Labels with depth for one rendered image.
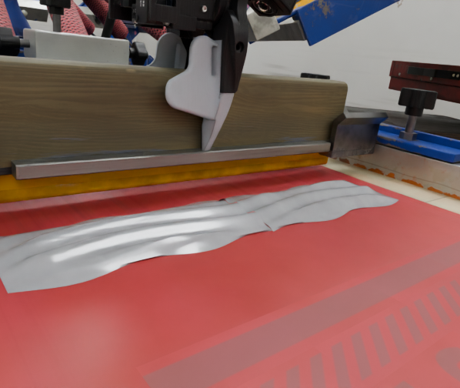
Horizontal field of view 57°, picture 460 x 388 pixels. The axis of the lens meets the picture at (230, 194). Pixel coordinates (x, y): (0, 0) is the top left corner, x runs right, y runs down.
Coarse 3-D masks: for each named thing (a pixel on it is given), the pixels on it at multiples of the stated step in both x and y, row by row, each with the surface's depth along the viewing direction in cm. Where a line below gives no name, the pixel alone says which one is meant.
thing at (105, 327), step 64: (128, 192) 36; (192, 192) 38; (192, 256) 27; (256, 256) 28; (0, 320) 19; (64, 320) 19; (128, 320) 20; (192, 320) 20; (0, 384) 16; (64, 384) 16; (128, 384) 16
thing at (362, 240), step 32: (224, 192) 39; (256, 192) 40; (384, 192) 45; (320, 224) 34; (352, 224) 35; (384, 224) 36; (416, 224) 37; (448, 224) 38; (320, 256) 29; (352, 256) 29; (384, 256) 30
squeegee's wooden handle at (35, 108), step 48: (0, 96) 26; (48, 96) 28; (96, 96) 30; (144, 96) 33; (240, 96) 38; (288, 96) 42; (336, 96) 47; (0, 144) 27; (48, 144) 29; (96, 144) 31; (144, 144) 34; (192, 144) 37; (240, 144) 40
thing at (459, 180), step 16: (352, 160) 55; (368, 160) 53; (384, 160) 52; (400, 160) 50; (416, 160) 49; (432, 160) 47; (400, 176) 50; (416, 176) 49; (432, 176) 47; (448, 176) 46; (448, 192) 46
